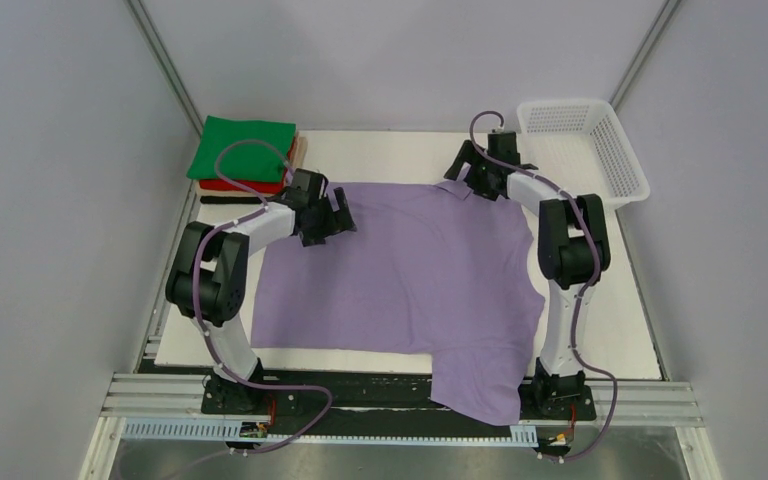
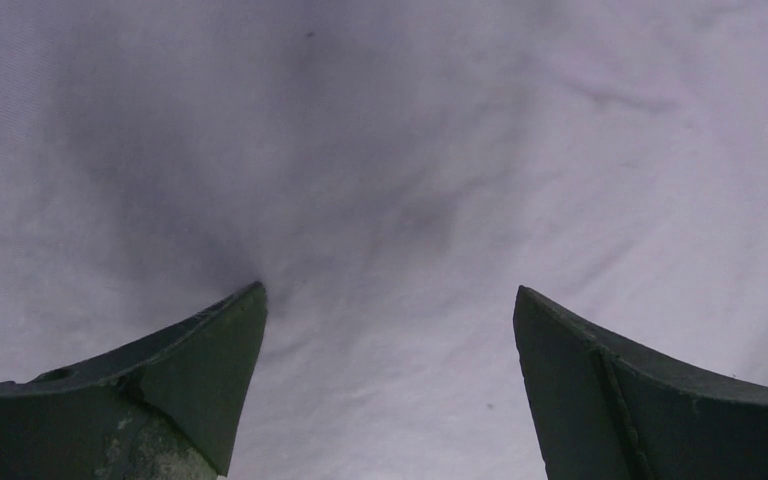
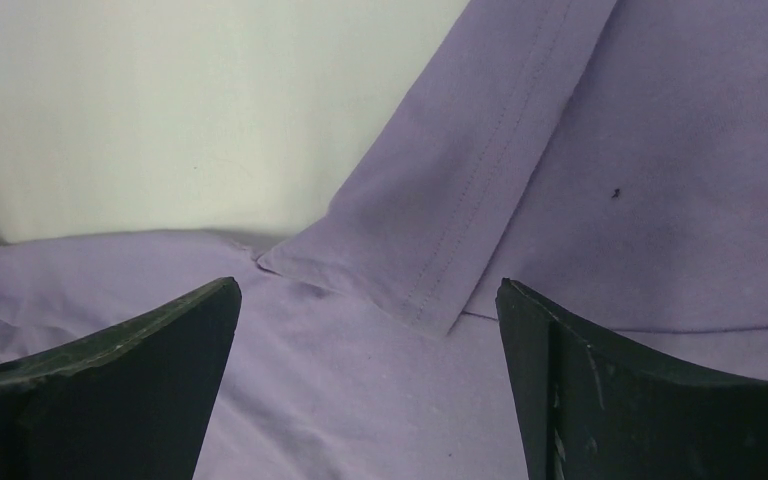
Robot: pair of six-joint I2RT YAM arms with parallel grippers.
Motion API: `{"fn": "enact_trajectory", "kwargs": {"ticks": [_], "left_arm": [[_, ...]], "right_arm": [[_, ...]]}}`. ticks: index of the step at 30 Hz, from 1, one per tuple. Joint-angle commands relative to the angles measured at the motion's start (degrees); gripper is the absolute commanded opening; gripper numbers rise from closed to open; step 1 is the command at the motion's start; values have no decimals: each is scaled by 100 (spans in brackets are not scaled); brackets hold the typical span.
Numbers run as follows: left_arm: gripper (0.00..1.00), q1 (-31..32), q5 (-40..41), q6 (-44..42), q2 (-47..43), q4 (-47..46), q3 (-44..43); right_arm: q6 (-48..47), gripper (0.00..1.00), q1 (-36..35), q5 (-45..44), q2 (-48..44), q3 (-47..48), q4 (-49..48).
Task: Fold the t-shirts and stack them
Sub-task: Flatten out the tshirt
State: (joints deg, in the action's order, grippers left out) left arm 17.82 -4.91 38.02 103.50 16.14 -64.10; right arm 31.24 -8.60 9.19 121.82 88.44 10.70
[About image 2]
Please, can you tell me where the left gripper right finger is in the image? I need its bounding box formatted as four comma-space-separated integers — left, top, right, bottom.
513, 287, 768, 479

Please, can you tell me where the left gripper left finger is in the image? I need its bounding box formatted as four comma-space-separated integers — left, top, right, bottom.
0, 282, 268, 479

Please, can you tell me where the lavender t shirt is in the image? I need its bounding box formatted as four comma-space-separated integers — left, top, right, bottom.
0, 1, 768, 479

